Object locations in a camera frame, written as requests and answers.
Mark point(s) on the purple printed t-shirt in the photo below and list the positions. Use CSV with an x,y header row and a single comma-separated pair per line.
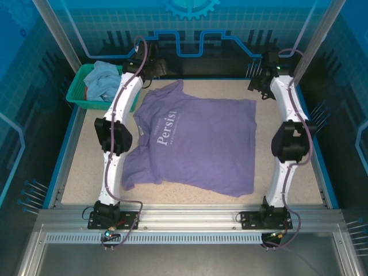
x,y
207,143

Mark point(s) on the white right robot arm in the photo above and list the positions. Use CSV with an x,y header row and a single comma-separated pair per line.
x,y
287,97

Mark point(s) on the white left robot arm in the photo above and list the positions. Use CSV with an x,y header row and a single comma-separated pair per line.
x,y
126,92

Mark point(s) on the light blue t-shirt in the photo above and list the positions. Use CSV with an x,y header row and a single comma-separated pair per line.
x,y
97,83

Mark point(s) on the orange garment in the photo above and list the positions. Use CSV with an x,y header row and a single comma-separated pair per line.
x,y
85,93

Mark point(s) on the green plastic basket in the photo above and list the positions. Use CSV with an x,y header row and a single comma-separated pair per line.
x,y
77,102

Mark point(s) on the small adapter with led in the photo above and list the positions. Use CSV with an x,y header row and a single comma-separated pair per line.
x,y
109,234
276,235

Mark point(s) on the aluminium frame post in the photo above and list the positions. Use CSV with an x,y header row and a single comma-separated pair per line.
x,y
316,37
57,34

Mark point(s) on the aluminium side rail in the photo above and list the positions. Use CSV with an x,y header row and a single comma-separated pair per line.
x,y
313,143
67,143

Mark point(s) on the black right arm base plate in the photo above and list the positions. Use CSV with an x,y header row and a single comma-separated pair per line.
x,y
248,221

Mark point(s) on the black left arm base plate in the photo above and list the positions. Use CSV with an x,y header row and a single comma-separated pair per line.
x,y
129,220

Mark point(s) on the aluminium frame cross rail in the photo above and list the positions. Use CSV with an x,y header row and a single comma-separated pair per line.
x,y
187,218

